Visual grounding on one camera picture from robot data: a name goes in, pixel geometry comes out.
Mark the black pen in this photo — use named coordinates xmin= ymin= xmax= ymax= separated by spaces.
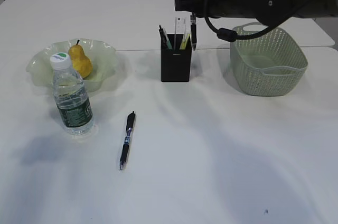
xmin=190 ymin=13 xmax=197 ymax=51
xmin=119 ymin=111 xmax=136 ymax=171
xmin=159 ymin=26 xmax=168 ymax=50

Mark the clear plastic ruler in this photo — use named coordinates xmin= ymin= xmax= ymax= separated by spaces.
xmin=174 ymin=17 xmax=186 ymax=49

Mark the yellow utility knife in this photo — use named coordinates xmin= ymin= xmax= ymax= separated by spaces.
xmin=180 ymin=32 xmax=190 ymax=50

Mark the mint green utility knife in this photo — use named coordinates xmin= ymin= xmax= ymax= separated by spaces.
xmin=165 ymin=34 xmax=172 ymax=50

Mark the yellow pear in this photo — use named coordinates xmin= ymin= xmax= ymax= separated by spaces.
xmin=68 ymin=40 xmax=93 ymax=78

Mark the clear water bottle green label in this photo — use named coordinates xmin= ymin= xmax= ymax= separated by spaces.
xmin=50 ymin=52 xmax=93 ymax=136

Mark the black square pen holder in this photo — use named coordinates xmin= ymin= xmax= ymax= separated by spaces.
xmin=160 ymin=34 xmax=192 ymax=82

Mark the green woven plastic basket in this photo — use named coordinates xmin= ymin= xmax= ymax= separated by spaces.
xmin=230 ymin=27 xmax=308 ymax=97

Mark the pale green wavy plate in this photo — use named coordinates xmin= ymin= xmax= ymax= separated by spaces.
xmin=26 ymin=39 xmax=126 ymax=92

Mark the black cable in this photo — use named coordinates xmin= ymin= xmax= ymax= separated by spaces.
xmin=203 ymin=0 xmax=338 ymax=43

